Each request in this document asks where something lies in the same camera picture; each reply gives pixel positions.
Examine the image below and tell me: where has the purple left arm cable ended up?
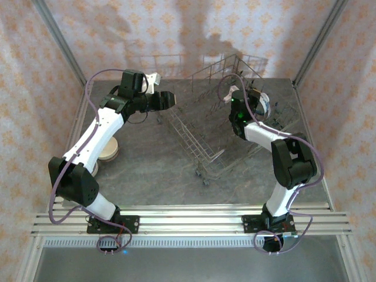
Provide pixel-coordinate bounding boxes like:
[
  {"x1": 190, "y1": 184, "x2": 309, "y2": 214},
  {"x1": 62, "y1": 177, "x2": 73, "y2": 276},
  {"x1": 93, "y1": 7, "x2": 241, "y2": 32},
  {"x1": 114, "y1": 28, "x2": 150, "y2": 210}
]
[{"x1": 48, "y1": 68, "x2": 149, "y2": 255}]

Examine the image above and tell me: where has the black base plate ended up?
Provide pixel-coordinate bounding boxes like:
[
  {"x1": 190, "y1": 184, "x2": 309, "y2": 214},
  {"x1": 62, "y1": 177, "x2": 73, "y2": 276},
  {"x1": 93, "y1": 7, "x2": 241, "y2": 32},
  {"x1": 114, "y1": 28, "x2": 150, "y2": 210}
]
[
  {"x1": 86, "y1": 215, "x2": 140, "y2": 235},
  {"x1": 242, "y1": 214, "x2": 296, "y2": 235}
]

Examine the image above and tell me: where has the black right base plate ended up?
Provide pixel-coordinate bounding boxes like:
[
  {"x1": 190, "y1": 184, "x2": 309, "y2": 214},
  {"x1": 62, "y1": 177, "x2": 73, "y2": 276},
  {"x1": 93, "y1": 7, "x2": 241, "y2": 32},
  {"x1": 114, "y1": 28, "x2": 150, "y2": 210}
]
[{"x1": 242, "y1": 214, "x2": 296, "y2": 235}]

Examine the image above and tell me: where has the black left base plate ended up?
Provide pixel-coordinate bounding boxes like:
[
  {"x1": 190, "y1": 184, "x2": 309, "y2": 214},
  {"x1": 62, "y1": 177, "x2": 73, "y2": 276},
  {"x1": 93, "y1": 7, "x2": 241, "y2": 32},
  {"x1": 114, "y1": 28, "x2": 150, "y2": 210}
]
[{"x1": 86, "y1": 215, "x2": 140, "y2": 235}]

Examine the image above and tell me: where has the aluminium frame leg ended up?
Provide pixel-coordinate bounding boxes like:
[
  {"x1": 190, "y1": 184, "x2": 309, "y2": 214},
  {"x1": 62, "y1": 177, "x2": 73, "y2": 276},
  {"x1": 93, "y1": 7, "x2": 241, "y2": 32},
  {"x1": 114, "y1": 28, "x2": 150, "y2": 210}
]
[
  {"x1": 336, "y1": 234, "x2": 368, "y2": 282},
  {"x1": 16, "y1": 234, "x2": 45, "y2": 282}
]

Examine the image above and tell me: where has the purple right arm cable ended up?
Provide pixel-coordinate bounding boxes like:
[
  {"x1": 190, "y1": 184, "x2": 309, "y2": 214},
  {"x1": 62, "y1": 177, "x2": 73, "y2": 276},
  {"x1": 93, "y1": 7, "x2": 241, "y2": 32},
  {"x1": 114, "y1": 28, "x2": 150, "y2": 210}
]
[{"x1": 217, "y1": 73, "x2": 325, "y2": 256}]

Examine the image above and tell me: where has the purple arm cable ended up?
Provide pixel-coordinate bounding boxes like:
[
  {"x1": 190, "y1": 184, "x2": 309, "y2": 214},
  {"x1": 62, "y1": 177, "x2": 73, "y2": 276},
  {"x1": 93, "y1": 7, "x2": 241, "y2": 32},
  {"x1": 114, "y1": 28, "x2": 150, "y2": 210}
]
[
  {"x1": 217, "y1": 73, "x2": 325, "y2": 256},
  {"x1": 48, "y1": 68, "x2": 149, "y2": 255}
]

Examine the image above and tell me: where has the aluminium frame post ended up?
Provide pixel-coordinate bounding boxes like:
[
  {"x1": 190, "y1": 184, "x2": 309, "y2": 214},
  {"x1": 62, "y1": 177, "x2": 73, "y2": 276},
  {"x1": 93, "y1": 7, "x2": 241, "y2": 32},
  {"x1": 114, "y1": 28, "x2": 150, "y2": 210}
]
[
  {"x1": 293, "y1": 0, "x2": 350, "y2": 88},
  {"x1": 31, "y1": 0, "x2": 89, "y2": 88}
]

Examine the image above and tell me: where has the leaf patterned beige bowl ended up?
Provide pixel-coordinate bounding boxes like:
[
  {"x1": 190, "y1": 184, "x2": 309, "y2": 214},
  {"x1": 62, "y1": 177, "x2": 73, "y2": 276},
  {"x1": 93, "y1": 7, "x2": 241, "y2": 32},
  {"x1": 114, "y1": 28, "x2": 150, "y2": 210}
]
[{"x1": 98, "y1": 137, "x2": 120, "y2": 162}]

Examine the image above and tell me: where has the wire dish rack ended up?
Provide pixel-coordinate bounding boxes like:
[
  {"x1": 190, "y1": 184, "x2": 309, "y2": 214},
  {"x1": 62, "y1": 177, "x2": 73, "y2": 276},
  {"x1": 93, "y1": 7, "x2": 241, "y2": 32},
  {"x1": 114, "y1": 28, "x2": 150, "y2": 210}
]
[{"x1": 152, "y1": 53, "x2": 302, "y2": 186}]

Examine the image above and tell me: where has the aluminium mounting rail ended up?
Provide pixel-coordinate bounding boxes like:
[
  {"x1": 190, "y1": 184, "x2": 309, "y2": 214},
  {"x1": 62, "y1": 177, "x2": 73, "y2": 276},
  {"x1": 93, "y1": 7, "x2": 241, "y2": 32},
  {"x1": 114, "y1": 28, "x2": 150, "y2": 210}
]
[{"x1": 31, "y1": 204, "x2": 353, "y2": 237}]

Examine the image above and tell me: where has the slotted grey cable duct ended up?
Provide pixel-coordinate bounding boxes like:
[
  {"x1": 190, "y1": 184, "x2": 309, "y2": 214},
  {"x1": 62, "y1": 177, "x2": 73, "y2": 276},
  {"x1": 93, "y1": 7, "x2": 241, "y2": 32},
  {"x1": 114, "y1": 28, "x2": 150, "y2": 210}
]
[{"x1": 43, "y1": 236, "x2": 265, "y2": 248}]

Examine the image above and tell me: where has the white purple floral bowl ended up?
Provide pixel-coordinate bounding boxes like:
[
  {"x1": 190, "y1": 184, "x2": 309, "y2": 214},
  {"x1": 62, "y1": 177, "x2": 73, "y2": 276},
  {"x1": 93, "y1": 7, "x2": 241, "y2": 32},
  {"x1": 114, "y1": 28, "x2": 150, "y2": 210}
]
[{"x1": 254, "y1": 91, "x2": 273, "y2": 119}]

